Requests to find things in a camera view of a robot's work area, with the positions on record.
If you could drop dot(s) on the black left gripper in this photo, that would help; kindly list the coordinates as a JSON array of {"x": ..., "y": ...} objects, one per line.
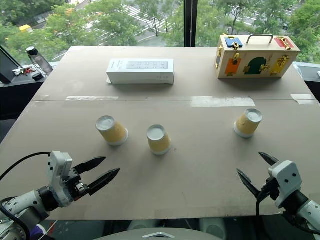
[{"x": 75, "y": 183}]

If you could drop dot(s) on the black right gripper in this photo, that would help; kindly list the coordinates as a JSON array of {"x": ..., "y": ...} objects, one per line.
[{"x": 271, "y": 187}]

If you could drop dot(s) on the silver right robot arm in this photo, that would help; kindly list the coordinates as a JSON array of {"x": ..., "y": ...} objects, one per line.
[{"x": 305, "y": 208}]

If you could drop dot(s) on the yellow paper cup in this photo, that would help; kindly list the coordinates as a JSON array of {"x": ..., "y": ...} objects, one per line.
[
  {"x": 157, "y": 141},
  {"x": 113, "y": 131},
  {"x": 247, "y": 123}
]

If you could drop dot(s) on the long clear tape strip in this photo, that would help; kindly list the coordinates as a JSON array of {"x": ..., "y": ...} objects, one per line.
[{"x": 92, "y": 98}]

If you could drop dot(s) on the wide clear tape strip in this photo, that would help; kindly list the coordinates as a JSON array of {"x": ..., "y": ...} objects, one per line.
[{"x": 222, "y": 101}]

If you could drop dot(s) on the short clear tape strip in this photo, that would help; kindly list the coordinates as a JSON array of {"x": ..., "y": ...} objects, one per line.
[{"x": 303, "y": 98}]

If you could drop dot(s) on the grey robot torso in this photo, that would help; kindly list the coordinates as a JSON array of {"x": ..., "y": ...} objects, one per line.
[{"x": 160, "y": 234}]

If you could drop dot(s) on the white cardboard box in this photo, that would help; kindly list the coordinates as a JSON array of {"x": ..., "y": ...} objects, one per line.
[{"x": 140, "y": 71}]

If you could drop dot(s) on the black side table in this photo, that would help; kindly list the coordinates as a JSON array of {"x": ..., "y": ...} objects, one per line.
[{"x": 20, "y": 92}]

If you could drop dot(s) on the small black round object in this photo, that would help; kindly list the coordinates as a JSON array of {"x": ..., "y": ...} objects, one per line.
[{"x": 38, "y": 76}]

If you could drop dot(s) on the clear bottle with black cap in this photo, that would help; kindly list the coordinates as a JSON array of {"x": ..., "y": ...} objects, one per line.
[{"x": 40, "y": 61}]

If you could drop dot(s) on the dark monitor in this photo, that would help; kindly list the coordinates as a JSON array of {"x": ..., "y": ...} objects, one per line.
[{"x": 7, "y": 67}]

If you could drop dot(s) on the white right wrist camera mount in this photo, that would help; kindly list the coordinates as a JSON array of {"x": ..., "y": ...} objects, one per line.
[{"x": 285, "y": 178}]

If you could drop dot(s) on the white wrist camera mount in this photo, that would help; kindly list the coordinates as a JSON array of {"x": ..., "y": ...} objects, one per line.
[
  {"x": 285, "y": 178},
  {"x": 58, "y": 175}
]

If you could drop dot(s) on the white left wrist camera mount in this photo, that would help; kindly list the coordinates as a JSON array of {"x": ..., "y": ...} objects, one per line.
[{"x": 58, "y": 175}]

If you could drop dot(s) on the black window frame post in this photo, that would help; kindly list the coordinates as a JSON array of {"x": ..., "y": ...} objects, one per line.
[{"x": 190, "y": 22}]

